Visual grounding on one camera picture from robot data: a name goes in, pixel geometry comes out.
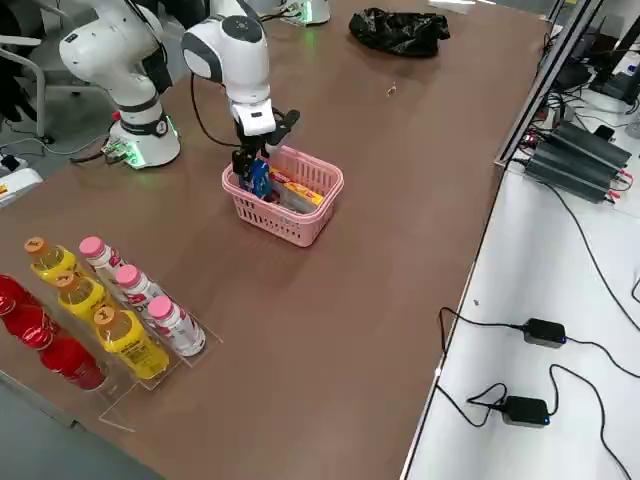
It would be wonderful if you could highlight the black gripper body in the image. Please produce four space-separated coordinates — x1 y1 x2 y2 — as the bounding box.
232 108 302 151

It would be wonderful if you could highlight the blue Oreo cookie box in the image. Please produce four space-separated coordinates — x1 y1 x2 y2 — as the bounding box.
238 157 274 199

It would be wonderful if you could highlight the yellow biscuit box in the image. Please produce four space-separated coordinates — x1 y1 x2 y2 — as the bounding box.
268 168 326 207

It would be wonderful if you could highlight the pink plastic basket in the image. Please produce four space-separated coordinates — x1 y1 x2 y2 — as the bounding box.
221 145 346 249

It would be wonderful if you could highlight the black plastic bag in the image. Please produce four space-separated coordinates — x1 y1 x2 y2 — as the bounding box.
348 6 452 58

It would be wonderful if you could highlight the pink capped white bottle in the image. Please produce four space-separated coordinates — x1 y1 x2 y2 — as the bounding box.
78 236 126 281
114 264 166 307
146 295 208 358

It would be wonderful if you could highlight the yellow drink bottle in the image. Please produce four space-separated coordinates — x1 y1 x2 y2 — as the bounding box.
92 305 171 379
53 272 110 321
23 236 81 284

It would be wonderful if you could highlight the white control box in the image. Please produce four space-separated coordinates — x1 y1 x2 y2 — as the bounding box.
0 166 44 210

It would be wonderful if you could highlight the grey office chair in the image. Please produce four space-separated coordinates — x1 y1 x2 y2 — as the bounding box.
0 33 69 142

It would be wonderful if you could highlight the red drink bottle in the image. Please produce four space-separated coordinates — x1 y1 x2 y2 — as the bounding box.
0 273 32 314
38 333 109 392
0 299 57 347

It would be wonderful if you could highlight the clear acrylic bottle rack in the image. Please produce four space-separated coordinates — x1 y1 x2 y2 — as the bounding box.
0 247 225 434

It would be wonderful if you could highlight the black power supply unit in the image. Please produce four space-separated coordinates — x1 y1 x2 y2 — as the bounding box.
548 121 633 172
523 141 622 204

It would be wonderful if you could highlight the black power adapter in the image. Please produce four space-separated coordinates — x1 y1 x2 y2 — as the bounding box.
501 395 550 428
522 317 568 348

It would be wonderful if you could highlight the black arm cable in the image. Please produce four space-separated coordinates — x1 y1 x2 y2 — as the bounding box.
122 0 246 149

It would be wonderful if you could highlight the aluminium frame post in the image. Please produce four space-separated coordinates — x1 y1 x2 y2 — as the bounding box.
493 0 604 170

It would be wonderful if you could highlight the black adapter cable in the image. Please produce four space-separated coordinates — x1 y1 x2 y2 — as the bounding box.
438 306 640 381

